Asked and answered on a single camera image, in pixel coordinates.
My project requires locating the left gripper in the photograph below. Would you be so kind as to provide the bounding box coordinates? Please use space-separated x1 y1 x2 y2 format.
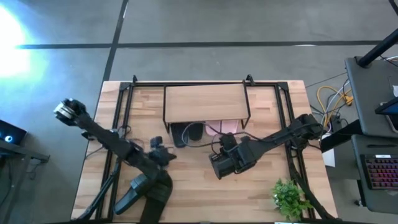
127 142 166 185

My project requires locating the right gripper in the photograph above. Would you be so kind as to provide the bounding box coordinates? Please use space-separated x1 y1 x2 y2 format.
208 143 251 180

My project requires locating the black rubber slide sandal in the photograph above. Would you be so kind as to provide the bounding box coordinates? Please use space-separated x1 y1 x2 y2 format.
113 173 149 216
187 123 205 141
139 170 174 224
170 123 189 149

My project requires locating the pink rubber slide sandal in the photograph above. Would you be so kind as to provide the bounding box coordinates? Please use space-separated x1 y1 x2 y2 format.
220 119 240 135
205 120 222 137

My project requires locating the green artificial plant white pot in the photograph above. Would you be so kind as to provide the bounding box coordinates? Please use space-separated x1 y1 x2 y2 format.
271 178 314 222

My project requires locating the white box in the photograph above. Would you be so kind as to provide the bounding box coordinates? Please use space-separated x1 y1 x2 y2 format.
322 133 336 168

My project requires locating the black keyboard with coloured lights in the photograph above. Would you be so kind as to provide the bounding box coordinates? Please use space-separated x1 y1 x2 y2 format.
360 153 398 191

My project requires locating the tablet with blue screen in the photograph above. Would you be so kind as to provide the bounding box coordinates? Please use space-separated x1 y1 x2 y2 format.
374 98 398 116

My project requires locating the black pole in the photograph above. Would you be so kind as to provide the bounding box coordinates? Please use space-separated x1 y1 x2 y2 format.
356 27 398 68

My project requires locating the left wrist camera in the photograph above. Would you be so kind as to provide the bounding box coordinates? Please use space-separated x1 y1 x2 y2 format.
148 135 177 167

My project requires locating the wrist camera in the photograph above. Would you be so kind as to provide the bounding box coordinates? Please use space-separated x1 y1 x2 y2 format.
218 133 239 152
148 135 177 167

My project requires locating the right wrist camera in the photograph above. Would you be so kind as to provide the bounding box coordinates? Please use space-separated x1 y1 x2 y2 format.
218 133 239 152

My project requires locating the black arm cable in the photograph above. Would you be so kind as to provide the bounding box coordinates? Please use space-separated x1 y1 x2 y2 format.
181 122 262 149

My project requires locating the wooden shelf black metal frame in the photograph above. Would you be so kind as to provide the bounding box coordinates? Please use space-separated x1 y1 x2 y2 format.
162 81 252 134

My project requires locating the black aluminium table frame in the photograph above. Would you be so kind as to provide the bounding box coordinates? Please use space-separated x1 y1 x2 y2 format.
71 73 341 222

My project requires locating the yellow cable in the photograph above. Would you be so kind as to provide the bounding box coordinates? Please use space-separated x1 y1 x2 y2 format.
316 85 354 125

